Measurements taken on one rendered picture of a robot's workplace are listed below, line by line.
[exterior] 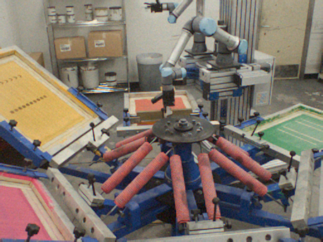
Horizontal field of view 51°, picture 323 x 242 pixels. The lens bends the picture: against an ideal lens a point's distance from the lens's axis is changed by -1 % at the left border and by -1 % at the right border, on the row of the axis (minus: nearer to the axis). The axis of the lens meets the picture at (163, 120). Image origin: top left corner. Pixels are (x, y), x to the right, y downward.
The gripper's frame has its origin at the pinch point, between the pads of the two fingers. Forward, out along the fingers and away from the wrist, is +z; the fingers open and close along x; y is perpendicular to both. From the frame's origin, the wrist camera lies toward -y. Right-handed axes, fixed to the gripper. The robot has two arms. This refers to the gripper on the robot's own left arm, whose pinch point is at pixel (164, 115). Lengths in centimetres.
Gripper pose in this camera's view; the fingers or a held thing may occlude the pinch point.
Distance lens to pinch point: 251.7
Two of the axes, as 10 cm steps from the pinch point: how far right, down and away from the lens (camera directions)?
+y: 9.9, -0.6, 0.9
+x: -1.1, -4.0, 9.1
